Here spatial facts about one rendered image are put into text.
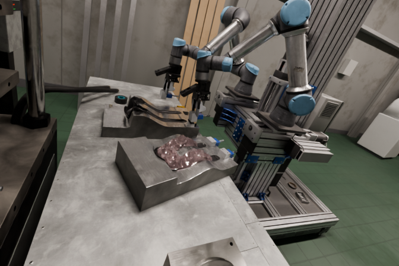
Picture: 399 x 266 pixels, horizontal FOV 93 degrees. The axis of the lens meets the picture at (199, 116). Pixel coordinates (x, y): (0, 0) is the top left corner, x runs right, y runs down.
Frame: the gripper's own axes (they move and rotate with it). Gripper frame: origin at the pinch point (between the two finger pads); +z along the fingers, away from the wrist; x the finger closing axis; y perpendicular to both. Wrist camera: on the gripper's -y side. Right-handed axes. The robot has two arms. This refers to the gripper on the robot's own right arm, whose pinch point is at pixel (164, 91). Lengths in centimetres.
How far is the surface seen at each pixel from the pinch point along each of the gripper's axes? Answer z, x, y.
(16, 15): -26, -6, -73
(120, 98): 11.5, 5.1, -26.9
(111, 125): 9.0, -34.5, -32.1
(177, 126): 6.5, -35.7, 0.5
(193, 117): 2.3, -31.4, 10.6
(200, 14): -65, 160, 73
